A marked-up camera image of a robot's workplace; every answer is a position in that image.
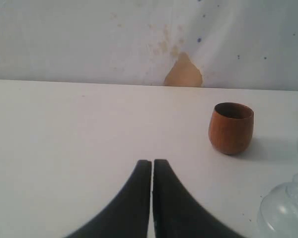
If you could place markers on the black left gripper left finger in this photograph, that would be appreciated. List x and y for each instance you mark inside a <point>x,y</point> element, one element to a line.
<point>127,215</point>

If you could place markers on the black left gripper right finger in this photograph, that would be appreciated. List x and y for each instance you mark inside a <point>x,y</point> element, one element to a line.
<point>176,214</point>

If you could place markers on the brown wooden cup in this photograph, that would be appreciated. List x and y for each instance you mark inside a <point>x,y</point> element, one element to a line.
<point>231,127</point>

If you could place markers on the clear plastic shaker lid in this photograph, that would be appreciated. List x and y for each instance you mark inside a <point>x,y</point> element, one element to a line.
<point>278,212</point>

